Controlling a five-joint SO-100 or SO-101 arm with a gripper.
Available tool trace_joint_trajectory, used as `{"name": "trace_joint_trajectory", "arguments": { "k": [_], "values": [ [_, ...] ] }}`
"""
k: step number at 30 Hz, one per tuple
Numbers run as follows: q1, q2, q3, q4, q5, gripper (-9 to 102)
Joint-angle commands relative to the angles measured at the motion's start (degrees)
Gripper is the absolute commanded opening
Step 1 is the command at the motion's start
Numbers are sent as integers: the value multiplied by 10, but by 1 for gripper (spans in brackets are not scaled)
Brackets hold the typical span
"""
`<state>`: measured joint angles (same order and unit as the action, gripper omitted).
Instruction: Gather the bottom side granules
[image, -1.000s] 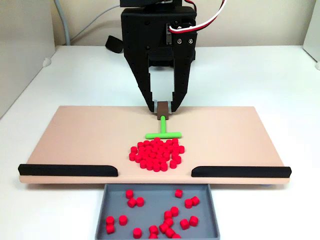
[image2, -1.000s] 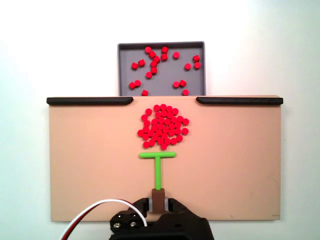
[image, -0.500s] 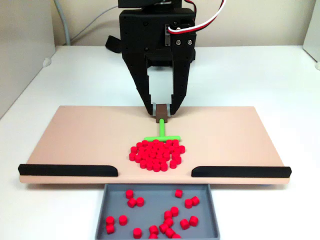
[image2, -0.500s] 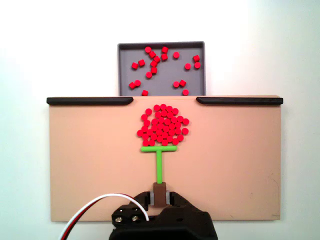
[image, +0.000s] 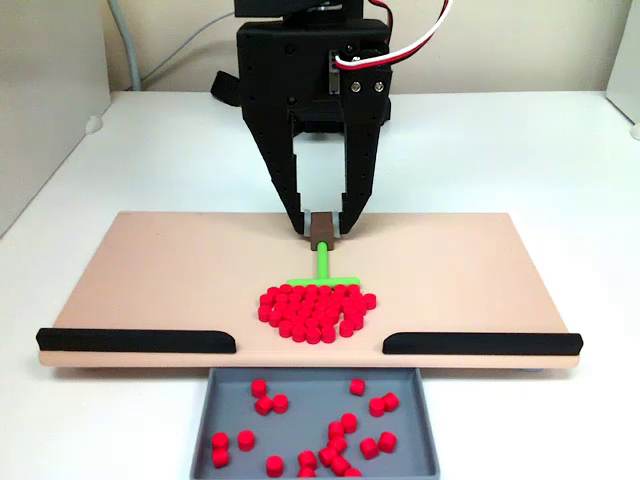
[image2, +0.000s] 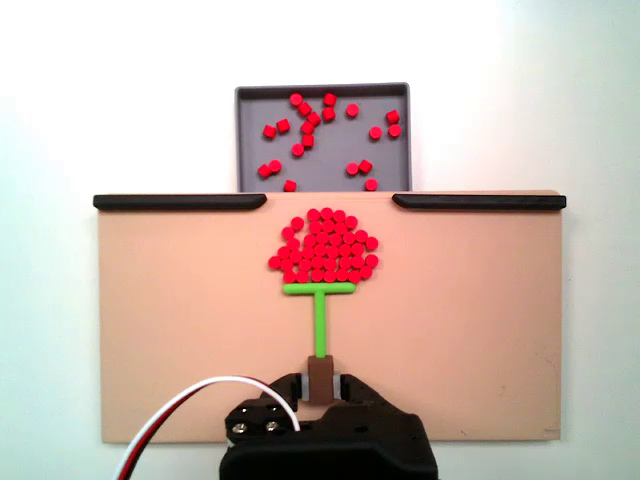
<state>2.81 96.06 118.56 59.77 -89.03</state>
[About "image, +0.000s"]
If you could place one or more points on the black base clamp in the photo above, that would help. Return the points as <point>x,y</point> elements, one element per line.
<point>230,95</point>

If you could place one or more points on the beige flat work board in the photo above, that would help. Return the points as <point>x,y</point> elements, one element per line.
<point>150,280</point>

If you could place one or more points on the white side panel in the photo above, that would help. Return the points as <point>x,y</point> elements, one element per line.
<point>627,60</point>
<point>45,100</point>

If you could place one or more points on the red cylindrical granule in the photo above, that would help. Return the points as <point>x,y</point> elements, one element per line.
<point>272,291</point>
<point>301,321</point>
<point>316,297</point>
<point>275,318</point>
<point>357,321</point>
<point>266,300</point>
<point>282,300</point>
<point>338,305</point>
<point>340,465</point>
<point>285,289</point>
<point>369,300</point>
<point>303,296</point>
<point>330,297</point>
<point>390,401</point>
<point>343,298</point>
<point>220,441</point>
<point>305,311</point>
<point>340,290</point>
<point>258,388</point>
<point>307,459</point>
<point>328,321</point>
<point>346,327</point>
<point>280,403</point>
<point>336,429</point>
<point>311,289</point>
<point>315,322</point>
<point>377,407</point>
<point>285,327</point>
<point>246,440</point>
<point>311,303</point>
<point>332,312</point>
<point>337,444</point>
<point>387,441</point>
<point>352,472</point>
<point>297,303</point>
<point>349,422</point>
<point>350,313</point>
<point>264,405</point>
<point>312,334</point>
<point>324,304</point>
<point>289,320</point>
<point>291,310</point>
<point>327,455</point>
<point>264,313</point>
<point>325,290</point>
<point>356,301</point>
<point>357,386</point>
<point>361,309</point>
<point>299,332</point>
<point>298,290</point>
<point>327,332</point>
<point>353,290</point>
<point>220,457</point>
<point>306,472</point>
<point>274,465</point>
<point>318,312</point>
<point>369,448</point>

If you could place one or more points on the green T-shaped pusher tool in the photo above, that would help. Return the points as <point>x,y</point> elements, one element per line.
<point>322,260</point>

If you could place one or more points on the grey shallow plastic tray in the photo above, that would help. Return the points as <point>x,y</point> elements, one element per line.
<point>310,400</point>

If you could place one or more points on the black foam edge rail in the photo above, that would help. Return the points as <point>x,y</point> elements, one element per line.
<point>475,344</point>
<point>125,341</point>

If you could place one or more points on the white corner bracket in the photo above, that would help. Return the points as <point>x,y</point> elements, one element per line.
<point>93,125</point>
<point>636,131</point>

